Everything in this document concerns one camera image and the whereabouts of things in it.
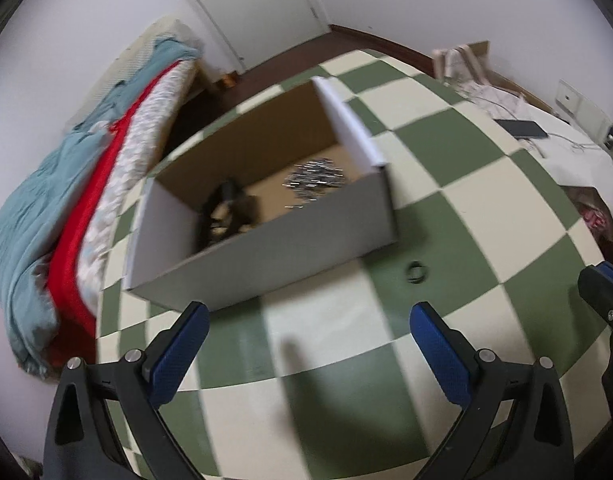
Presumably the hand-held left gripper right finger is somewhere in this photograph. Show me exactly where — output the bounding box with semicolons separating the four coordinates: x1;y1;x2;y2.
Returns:
409;301;574;480

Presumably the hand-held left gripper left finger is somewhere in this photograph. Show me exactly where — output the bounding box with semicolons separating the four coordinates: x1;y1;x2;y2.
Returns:
44;301;210;480

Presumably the black ring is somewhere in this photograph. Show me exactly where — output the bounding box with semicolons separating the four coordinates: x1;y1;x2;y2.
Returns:
406;261;431;285

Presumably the white cardboard box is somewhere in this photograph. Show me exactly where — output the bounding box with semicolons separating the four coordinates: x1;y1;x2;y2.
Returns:
124;76;399;311

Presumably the black wristband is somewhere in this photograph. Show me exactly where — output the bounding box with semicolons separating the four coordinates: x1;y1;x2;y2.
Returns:
196;180;260;251

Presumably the thick silver chain bracelet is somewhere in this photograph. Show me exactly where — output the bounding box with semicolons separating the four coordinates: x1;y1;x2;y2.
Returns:
284;158;344;206

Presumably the red print plastic bag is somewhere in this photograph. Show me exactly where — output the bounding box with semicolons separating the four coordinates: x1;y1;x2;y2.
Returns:
576;195;613;241

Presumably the red blanket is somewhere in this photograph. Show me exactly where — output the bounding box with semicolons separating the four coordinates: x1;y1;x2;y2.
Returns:
47;60;182;368

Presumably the black smartphone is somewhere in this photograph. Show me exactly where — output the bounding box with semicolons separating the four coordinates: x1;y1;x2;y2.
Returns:
495;119;549;140

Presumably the green white checkered tablecloth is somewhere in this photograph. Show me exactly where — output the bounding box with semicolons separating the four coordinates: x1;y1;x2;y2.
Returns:
94;49;613;480

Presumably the large light blue duvet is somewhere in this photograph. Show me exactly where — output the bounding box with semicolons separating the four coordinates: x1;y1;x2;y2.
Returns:
0;35;202;376

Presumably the grey diamond pattern mattress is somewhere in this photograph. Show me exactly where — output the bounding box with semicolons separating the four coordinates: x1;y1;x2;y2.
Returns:
76;57;197;311

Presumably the patterned paper bag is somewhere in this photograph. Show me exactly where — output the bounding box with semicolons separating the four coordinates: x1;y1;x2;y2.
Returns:
431;41;524;98

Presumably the beige headboard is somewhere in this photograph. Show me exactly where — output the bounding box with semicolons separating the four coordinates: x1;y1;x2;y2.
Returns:
94;15;207;91

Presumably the white door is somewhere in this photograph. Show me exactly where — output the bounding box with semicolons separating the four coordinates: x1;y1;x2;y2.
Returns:
156;0;332;76

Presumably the white charging cable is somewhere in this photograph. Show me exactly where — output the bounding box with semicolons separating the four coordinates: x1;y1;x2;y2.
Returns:
523;130;609;158

